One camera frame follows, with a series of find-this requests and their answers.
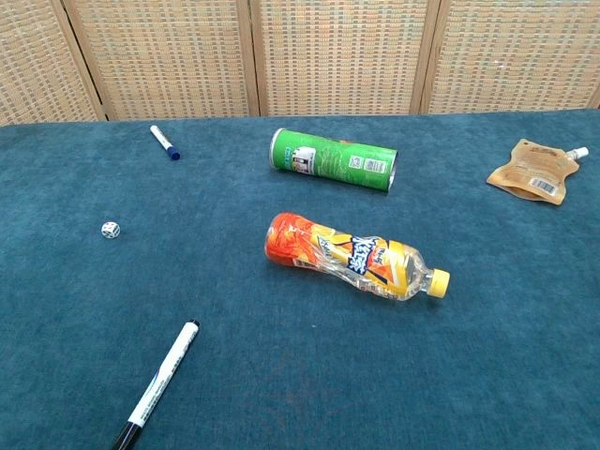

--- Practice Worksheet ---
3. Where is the orange labelled plastic bottle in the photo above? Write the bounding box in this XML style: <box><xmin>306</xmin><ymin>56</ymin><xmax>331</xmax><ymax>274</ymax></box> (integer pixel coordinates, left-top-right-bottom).
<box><xmin>264</xmin><ymin>212</ymin><xmax>452</xmax><ymax>302</ymax></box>

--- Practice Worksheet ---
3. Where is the green chips can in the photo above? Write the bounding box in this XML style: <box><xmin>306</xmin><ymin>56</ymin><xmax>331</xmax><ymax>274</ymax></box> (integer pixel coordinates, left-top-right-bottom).
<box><xmin>268</xmin><ymin>127</ymin><xmax>399</xmax><ymax>195</ymax></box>

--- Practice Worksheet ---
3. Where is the teal blue table cloth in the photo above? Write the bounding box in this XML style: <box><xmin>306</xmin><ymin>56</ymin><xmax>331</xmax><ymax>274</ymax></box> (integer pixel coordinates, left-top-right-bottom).
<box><xmin>0</xmin><ymin>108</ymin><xmax>600</xmax><ymax>450</ymax></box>

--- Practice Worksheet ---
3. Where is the white marker with blue cap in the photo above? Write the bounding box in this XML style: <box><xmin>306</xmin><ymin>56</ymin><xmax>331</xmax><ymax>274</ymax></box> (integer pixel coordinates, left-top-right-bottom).
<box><xmin>149</xmin><ymin>125</ymin><xmax>183</xmax><ymax>162</ymax></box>

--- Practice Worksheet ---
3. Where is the woven bamboo folding screen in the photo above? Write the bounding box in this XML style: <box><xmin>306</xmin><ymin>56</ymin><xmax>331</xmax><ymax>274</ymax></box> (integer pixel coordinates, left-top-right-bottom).
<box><xmin>0</xmin><ymin>0</ymin><xmax>600</xmax><ymax>127</ymax></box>

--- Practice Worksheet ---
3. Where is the white marker with black cap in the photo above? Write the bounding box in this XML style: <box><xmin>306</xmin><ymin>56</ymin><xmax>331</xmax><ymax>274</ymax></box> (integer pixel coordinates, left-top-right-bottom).
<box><xmin>111</xmin><ymin>319</ymin><xmax>201</xmax><ymax>450</ymax></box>

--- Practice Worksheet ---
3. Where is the brown spouted drink pouch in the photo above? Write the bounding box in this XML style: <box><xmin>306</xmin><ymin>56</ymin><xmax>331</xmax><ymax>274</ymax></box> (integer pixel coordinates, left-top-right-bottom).
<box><xmin>486</xmin><ymin>138</ymin><xmax>590</xmax><ymax>206</ymax></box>

